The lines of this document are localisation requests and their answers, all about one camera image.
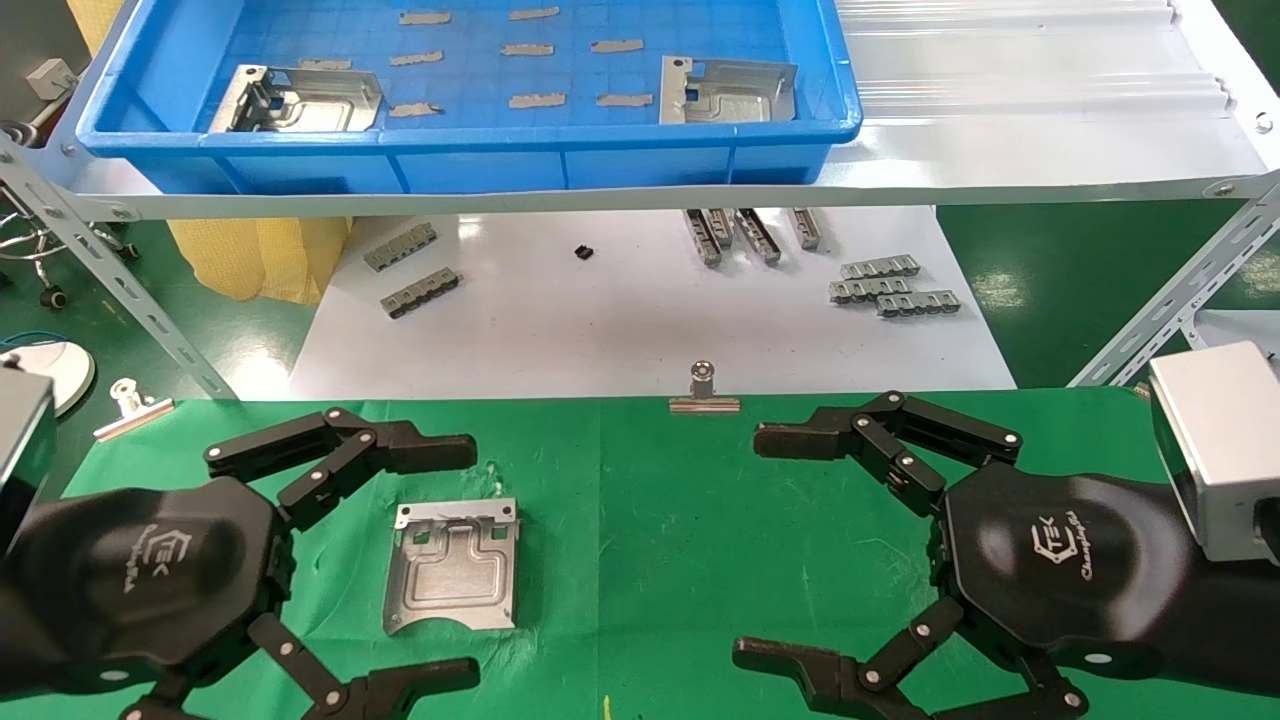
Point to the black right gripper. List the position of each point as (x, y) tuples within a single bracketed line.
[(1080, 570)]

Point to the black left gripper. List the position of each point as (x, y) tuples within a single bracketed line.
[(130, 580)]

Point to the stamped sheet metal plate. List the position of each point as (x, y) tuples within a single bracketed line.
[(730, 95), (310, 100), (450, 570)]

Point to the green table cloth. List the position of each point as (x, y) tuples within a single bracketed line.
[(640, 560)]

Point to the silver binder clip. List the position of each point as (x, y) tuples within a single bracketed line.
[(135, 418), (703, 404)]

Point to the grey metal connector strip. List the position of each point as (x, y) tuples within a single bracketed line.
[(420, 292), (400, 246), (722, 226), (702, 238), (880, 267), (868, 290), (918, 304), (757, 236), (806, 228)]

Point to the yellow mesh bag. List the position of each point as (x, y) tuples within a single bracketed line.
[(250, 260)]

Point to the white round lamp base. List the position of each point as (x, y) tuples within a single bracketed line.
[(65, 368)]

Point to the blue plastic bin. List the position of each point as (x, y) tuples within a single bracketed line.
[(480, 165)]

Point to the grey metal shelf rack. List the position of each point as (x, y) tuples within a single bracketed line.
[(600, 198)]

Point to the black swivel stool chrome base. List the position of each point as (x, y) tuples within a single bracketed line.
[(15, 243)]

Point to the white corrugated shelf panel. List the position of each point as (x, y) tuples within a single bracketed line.
[(1000, 100)]

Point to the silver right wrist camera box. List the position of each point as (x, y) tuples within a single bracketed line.
[(1220, 450)]

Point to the white wall socket box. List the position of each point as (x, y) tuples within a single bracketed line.
[(50, 78)]

